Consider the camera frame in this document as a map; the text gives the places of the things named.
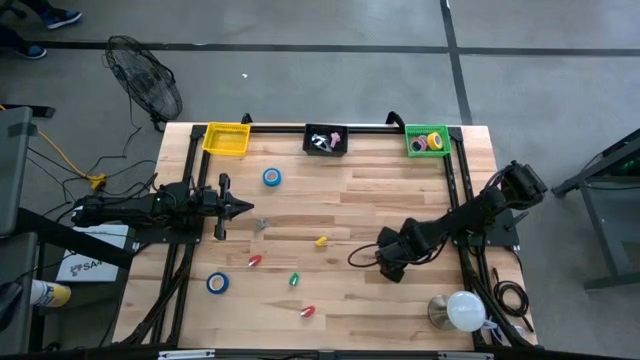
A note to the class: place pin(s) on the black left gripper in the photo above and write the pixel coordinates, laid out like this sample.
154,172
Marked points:
220,206

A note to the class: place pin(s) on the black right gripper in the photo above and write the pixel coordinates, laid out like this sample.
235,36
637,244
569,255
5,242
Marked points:
400,252

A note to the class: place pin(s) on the light blue tape roll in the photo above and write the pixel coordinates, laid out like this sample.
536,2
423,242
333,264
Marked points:
265,177

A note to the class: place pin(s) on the red mini stapler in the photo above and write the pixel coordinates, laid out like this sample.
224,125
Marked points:
255,260
307,311

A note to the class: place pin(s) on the yellow mini stapler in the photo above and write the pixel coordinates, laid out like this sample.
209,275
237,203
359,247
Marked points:
321,241

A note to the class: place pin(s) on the dark blue tape roll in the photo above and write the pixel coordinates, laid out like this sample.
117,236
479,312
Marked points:
209,283

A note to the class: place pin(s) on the green mini stapler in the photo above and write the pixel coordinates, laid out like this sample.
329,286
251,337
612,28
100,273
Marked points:
294,279

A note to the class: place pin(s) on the yellow tape roll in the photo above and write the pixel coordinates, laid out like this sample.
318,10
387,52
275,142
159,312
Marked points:
439,141

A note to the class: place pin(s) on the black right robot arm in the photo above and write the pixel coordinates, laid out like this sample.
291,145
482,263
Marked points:
480,210

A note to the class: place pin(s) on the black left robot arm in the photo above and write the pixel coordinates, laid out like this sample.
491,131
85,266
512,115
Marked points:
130,207

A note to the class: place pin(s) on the yellow plastic basket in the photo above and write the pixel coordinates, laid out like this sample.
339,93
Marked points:
226,139

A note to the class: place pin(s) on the white globe lamp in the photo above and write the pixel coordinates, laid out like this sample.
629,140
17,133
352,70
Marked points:
465,311

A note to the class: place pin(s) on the green plastic basket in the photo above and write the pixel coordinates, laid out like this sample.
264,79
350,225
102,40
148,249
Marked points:
427,154

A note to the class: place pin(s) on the black plastic basket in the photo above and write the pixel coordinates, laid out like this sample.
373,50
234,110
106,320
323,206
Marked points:
324,150

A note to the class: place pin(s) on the black floor fan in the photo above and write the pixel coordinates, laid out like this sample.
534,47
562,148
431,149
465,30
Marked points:
145,80

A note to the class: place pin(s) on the white printed sheet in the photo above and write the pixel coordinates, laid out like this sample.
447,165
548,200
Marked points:
90,265

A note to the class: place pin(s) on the black diagonal stand bar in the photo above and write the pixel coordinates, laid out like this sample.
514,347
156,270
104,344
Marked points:
75,237

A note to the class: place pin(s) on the yellow white spray can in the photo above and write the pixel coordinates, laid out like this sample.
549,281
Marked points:
50,294

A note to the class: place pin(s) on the black metal side table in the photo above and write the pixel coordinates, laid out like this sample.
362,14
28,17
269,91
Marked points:
615,225

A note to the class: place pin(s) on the grey equipment case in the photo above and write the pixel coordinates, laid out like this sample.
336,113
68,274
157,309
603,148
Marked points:
12,165

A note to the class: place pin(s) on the person's blue shoe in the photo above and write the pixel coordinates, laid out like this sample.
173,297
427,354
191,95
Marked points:
32,51
62,19

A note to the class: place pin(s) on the black frame clamp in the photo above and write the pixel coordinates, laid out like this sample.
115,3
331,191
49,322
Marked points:
396,119
246,119

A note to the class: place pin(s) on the silver metal bracket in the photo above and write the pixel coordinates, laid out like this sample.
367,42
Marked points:
186,354
465,356

